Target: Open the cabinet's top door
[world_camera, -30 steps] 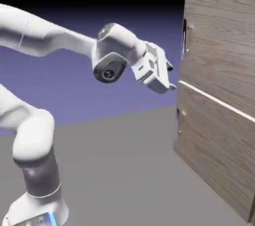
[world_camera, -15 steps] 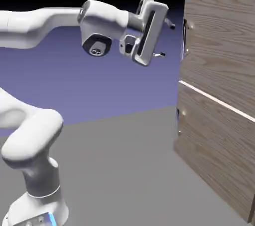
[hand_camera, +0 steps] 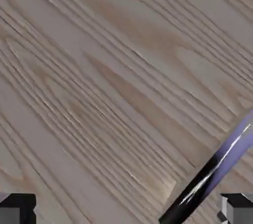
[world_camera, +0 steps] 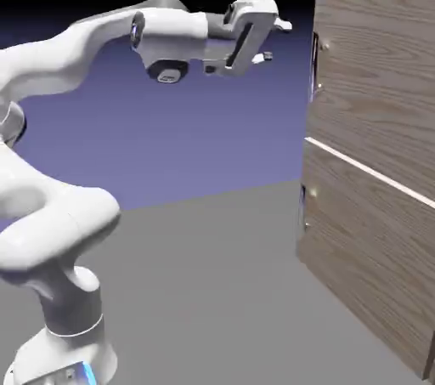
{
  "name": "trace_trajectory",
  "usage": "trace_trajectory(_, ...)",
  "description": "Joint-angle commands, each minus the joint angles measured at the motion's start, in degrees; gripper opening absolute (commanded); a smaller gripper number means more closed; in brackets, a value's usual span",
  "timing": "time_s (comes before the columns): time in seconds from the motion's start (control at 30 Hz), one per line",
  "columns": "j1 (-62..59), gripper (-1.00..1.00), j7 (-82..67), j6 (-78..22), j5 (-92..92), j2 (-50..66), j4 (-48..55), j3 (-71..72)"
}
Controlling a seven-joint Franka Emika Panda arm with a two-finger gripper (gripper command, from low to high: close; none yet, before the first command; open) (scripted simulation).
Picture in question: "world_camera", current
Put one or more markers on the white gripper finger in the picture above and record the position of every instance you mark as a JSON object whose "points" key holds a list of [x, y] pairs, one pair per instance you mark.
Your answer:
{"points": [[262, 57], [283, 24]]}

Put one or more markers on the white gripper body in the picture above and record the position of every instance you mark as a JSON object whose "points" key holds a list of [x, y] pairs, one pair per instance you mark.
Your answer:
{"points": [[253, 24]]}

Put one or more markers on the light wood cabinet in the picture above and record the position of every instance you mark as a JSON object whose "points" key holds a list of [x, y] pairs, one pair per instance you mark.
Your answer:
{"points": [[373, 154]]}

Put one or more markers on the wood cabinet door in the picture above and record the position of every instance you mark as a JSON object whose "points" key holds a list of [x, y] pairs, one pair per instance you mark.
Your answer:
{"points": [[363, 255], [373, 86]]}

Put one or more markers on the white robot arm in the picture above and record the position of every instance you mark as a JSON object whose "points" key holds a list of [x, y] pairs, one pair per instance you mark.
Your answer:
{"points": [[51, 58]]}

